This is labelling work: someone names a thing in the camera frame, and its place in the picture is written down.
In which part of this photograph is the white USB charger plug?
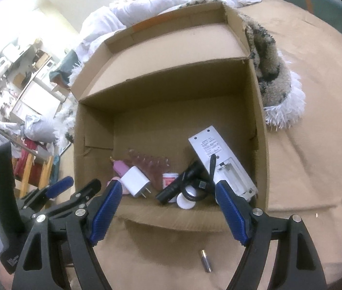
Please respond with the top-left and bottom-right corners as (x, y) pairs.
(121, 166), (151, 198)

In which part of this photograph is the dark red blister pack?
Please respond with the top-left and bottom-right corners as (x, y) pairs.
(128, 149), (171, 191)

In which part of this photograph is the white bottle red label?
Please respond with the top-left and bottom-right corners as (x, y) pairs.
(162, 172), (179, 189)

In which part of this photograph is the small silver metal cylinder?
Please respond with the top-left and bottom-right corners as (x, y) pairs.
(200, 249), (212, 273)

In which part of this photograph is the white pill bottle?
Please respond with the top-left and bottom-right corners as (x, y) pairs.
(176, 185), (197, 210)

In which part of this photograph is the white remote control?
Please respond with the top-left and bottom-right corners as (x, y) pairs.
(189, 126), (258, 202)

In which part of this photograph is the wooden chair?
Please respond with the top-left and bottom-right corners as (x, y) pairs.
(0, 128), (54, 197)

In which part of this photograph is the grey stuffed bag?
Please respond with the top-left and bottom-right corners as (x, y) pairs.
(24, 115), (56, 143)

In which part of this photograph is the teal armchair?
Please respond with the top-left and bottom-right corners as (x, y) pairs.
(49, 50), (80, 89)

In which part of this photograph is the open cardboard box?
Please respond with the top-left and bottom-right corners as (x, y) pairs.
(69, 0), (270, 233)

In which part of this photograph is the furry black white blanket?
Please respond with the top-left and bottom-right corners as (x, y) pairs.
(185, 0), (307, 132)

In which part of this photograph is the white crumpled duvet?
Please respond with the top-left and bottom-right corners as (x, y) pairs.
(74, 0), (263, 63)

